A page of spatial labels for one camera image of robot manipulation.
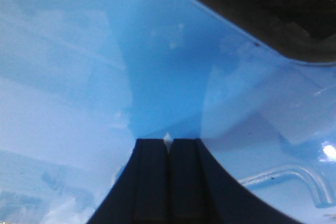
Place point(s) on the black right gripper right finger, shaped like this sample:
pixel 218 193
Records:
pixel 203 192

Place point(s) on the blue door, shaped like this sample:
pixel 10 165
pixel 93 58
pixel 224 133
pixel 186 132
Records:
pixel 81 80

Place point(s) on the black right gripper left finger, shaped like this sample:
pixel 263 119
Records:
pixel 140 195

